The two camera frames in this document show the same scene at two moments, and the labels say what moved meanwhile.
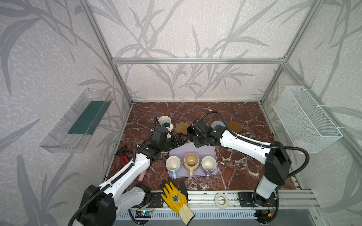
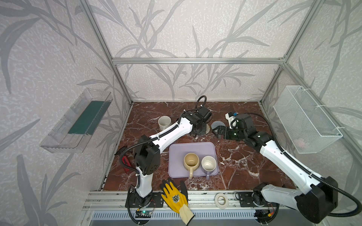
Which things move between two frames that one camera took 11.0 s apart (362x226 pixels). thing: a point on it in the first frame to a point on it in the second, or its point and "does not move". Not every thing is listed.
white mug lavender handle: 208,164 does not move
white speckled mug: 166,121 does not move
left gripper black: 172,141 to 200,129
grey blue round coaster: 217,123 does not move
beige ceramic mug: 191,163 does not move
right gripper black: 198,137 to 225,132
